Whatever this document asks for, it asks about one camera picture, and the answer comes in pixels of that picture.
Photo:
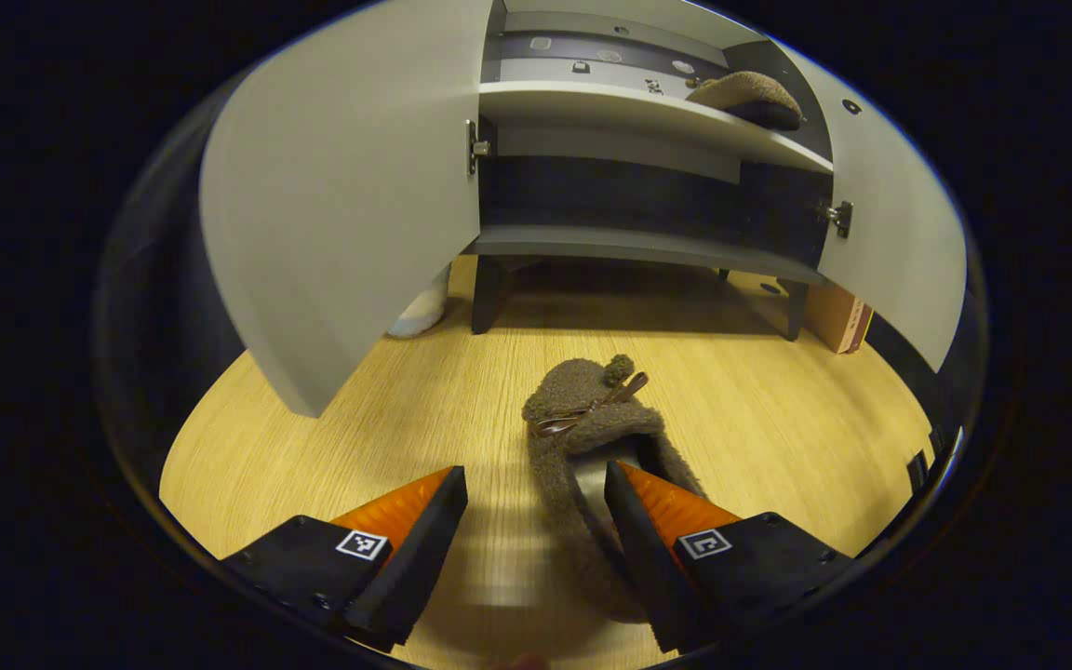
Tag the brown fuzzy shoe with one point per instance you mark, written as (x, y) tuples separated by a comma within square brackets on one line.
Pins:
[(741, 93), (582, 381)]

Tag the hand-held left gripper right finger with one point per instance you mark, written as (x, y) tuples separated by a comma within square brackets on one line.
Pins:
[(648, 563)]

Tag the white cabinet shelf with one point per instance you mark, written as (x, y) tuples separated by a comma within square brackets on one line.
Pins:
[(592, 102)]

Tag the white shoe cabinet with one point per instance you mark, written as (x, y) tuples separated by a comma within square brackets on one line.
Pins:
[(648, 244)]

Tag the white round object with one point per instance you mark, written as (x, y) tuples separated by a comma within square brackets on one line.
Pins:
[(420, 312)]

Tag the white cabinet door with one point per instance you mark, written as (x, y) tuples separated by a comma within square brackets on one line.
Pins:
[(890, 233), (341, 186)]

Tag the tan cardboard box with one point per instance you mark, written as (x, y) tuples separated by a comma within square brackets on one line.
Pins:
[(836, 316)]

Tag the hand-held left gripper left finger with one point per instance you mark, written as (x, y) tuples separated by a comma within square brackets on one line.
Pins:
[(415, 563)]

